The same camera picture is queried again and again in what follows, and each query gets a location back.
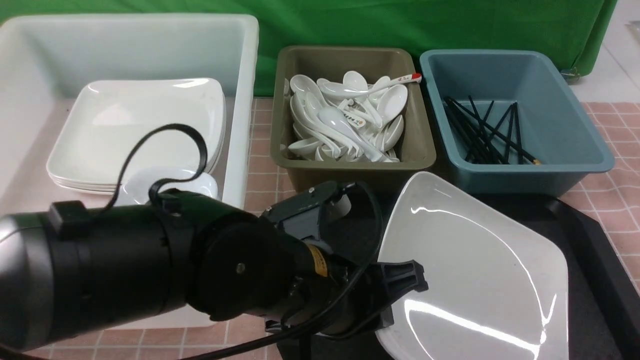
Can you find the black serving tray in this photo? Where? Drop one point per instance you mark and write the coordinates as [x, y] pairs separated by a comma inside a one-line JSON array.
[[603, 302]]

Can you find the stack of white square plates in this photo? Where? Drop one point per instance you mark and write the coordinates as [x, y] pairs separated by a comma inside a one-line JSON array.
[[110, 116]]

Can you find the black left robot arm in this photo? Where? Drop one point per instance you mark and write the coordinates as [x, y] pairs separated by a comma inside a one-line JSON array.
[[72, 270]]

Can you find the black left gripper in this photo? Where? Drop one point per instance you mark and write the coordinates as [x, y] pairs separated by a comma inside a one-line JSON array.
[[339, 289]]

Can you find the pile of white spoons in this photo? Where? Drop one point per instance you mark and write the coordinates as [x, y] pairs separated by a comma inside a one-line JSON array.
[[362, 129]]

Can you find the olive green plastic bin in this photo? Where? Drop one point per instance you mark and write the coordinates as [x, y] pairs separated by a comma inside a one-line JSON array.
[[416, 148]]

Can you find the green backdrop cloth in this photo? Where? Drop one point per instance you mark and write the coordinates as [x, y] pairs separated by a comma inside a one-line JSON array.
[[569, 32]]

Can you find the red tipped white spoon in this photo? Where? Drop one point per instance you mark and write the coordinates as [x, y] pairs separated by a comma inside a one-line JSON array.
[[345, 92]]

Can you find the large white plastic tub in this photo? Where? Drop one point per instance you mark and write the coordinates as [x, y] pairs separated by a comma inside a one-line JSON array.
[[53, 57]]

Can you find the pink checkered tablecloth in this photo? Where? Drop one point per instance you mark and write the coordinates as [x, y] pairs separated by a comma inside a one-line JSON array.
[[612, 199]]

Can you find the blue plastic bin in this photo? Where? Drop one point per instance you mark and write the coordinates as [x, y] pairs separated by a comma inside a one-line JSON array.
[[555, 127]]

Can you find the large white square plate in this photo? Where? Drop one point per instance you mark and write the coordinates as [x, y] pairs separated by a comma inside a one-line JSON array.
[[497, 290]]

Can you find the stack of small white bowls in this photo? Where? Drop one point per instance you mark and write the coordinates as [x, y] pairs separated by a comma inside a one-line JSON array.
[[135, 190]]

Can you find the black chopsticks in blue bin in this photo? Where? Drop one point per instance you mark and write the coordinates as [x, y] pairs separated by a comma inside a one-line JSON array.
[[499, 144]]

